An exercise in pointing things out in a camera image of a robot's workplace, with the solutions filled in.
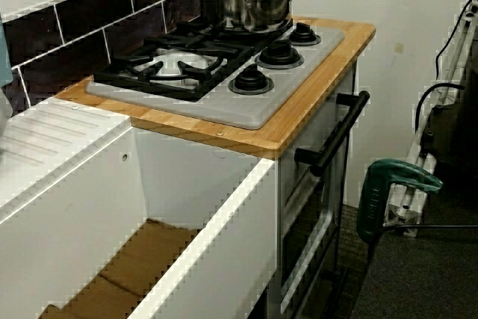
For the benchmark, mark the grey stove top plate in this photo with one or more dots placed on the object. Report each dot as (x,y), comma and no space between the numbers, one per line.
(231,110)

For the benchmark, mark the black stove knob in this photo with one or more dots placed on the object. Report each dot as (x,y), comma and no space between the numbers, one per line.
(304,35)
(251,80)
(279,55)

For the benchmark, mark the black burner grate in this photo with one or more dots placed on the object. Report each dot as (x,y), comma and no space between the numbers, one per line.
(261,37)
(179,87)

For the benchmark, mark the green clamp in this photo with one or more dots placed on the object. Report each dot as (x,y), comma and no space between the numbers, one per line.
(373,199)

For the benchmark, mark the brown cardboard sheet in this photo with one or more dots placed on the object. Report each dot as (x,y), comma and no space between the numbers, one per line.
(142,259)

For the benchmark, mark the white sink basin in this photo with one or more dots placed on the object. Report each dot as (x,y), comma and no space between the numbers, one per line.
(74,192)

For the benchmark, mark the teal box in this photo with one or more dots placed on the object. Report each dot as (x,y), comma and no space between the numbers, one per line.
(4,54)

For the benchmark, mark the aluminium frame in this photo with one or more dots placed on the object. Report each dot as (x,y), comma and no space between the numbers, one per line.
(405,214)

